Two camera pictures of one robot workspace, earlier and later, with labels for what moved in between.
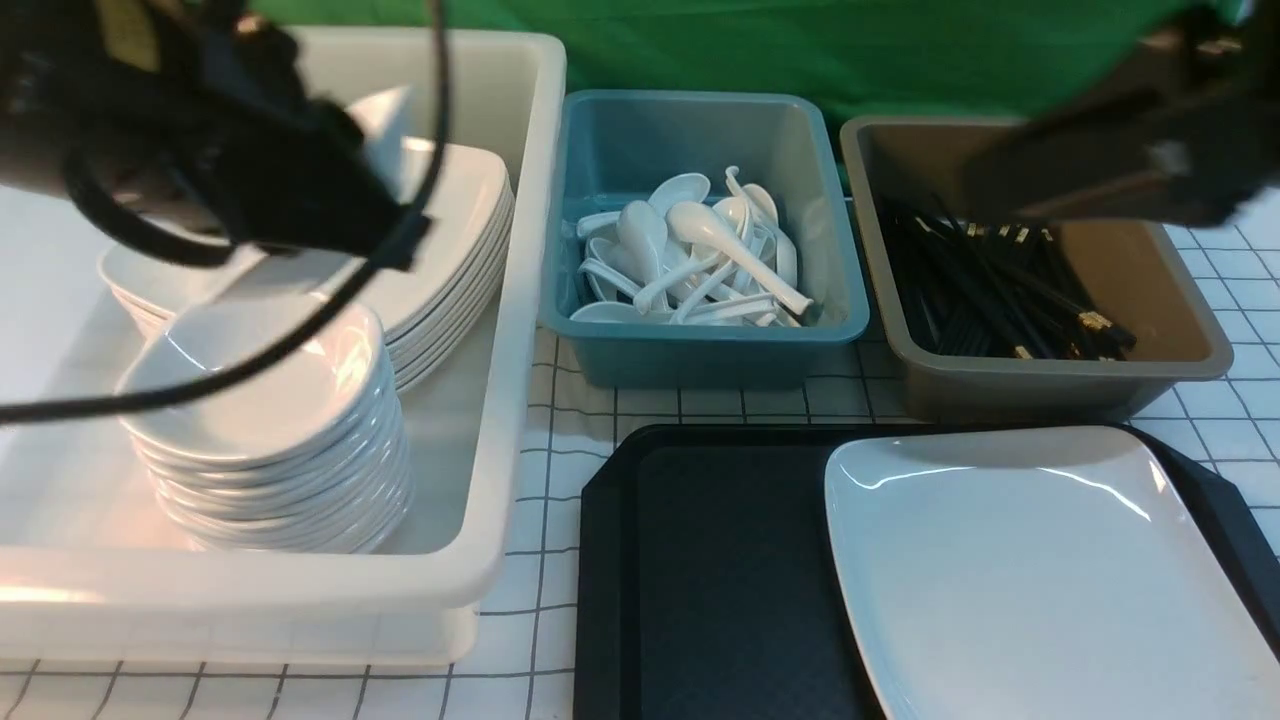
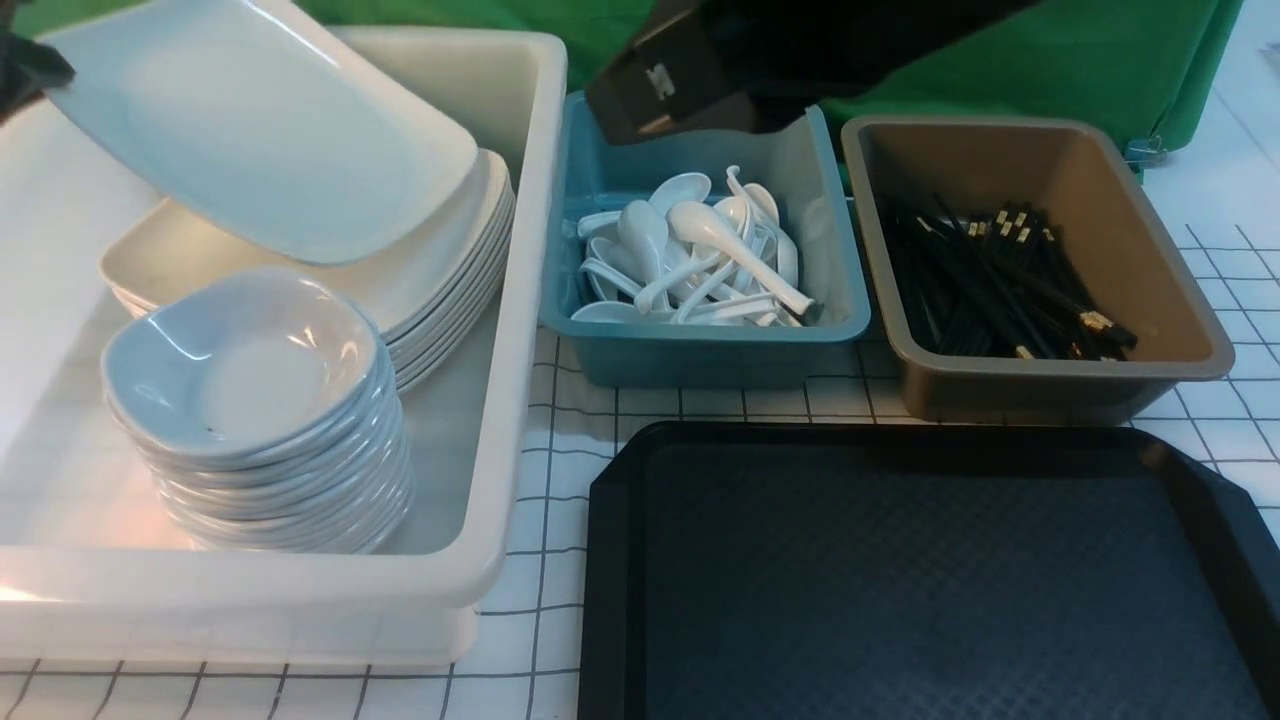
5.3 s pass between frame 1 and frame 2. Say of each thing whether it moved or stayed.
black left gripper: moved
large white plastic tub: stayed
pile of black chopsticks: stayed
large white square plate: moved
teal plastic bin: stayed
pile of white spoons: stayed
